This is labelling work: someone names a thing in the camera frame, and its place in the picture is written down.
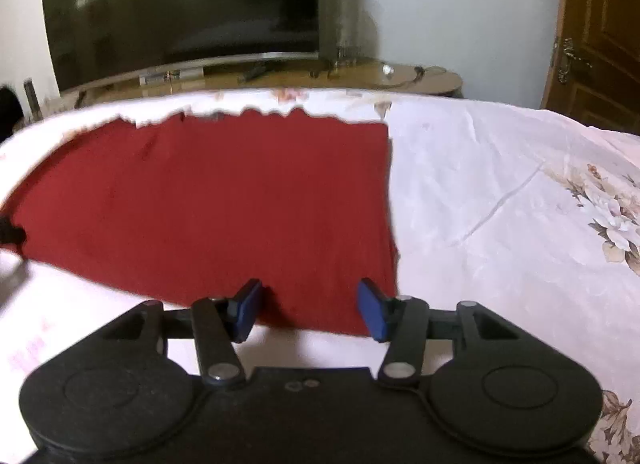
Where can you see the brown wooden door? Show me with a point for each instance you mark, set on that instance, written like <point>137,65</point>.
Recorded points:
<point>600,44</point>

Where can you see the clear glass container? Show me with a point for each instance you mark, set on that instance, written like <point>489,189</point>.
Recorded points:
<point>341,27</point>

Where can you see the red embellished sweater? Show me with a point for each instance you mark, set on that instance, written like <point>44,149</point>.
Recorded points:
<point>200,204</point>

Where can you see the wooden television cabinet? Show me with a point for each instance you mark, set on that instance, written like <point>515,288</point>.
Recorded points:
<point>365,75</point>

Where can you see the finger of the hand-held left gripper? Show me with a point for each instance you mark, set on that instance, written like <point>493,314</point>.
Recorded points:
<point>10,236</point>

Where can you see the dark chair back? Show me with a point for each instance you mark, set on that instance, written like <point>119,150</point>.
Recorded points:
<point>7,112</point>

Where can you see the small white object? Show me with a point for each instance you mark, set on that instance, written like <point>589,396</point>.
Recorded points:
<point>387,69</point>

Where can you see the grey upright remote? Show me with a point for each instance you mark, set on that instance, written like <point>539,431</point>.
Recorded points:
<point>31,99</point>

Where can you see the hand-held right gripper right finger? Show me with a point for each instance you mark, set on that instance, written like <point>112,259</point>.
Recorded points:
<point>372,315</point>

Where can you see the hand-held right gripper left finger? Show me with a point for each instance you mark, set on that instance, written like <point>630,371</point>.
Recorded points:
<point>248,310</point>

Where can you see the floral white bed sheet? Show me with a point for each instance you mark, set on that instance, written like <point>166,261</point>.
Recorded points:
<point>500,169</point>

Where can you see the black curved television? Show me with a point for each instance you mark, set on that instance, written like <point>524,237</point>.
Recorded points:
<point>175,9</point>

